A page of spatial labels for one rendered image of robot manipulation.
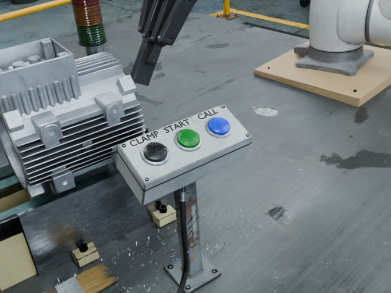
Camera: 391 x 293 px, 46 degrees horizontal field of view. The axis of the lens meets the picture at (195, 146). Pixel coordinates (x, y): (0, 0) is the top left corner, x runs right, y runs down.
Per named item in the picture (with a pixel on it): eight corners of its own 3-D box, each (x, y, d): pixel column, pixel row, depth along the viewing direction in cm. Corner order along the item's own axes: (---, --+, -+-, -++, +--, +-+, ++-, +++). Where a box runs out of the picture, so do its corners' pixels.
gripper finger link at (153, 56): (162, 34, 73) (173, 38, 71) (152, 64, 74) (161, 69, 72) (155, 31, 72) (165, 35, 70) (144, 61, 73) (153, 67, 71)
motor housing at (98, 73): (40, 220, 71) (5, 111, 61) (7, 165, 85) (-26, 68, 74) (153, 172, 80) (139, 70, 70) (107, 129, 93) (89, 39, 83)
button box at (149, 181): (141, 207, 59) (145, 184, 55) (115, 167, 62) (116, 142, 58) (245, 158, 66) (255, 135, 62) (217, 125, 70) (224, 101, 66)
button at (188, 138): (183, 157, 60) (185, 148, 58) (171, 140, 61) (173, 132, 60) (202, 149, 61) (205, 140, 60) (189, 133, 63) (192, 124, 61)
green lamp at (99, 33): (85, 48, 102) (81, 28, 100) (75, 41, 107) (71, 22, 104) (110, 42, 105) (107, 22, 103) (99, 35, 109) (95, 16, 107)
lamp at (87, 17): (81, 28, 100) (77, 7, 97) (71, 22, 104) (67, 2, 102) (107, 22, 103) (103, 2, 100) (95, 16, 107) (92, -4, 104)
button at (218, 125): (214, 143, 62) (217, 135, 61) (202, 128, 63) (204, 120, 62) (231, 136, 63) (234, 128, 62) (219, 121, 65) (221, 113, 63)
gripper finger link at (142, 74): (160, 43, 74) (163, 45, 74) (146, 84, 76) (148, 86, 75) (145, 39, 72) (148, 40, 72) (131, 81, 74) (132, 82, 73)
